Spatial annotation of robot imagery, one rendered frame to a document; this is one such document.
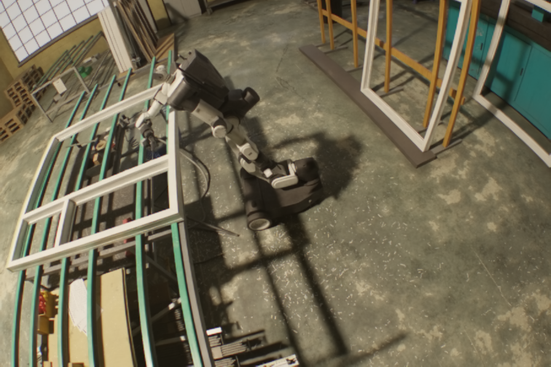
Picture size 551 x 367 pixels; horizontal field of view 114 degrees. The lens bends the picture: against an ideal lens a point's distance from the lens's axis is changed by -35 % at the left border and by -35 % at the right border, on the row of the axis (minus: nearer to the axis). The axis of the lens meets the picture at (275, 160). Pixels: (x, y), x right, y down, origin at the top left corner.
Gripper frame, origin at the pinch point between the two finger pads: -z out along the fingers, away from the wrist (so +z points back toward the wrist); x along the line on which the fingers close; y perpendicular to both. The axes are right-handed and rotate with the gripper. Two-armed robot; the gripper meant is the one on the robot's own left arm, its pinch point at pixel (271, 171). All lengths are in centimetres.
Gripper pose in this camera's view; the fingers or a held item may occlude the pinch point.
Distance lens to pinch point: 179.2
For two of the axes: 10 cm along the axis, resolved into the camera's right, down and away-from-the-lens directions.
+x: -7.9, 5.9, 1.4
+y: 3.0, 5.8, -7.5
